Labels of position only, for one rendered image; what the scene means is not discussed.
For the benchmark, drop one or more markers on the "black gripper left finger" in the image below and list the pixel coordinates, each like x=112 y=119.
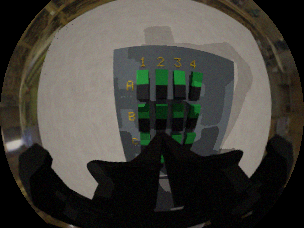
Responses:
x=143 y=172

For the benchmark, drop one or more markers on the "grey switch panel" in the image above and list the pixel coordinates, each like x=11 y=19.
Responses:
x=186 y=93

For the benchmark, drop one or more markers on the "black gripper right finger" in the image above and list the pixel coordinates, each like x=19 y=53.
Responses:
x=185 y=168

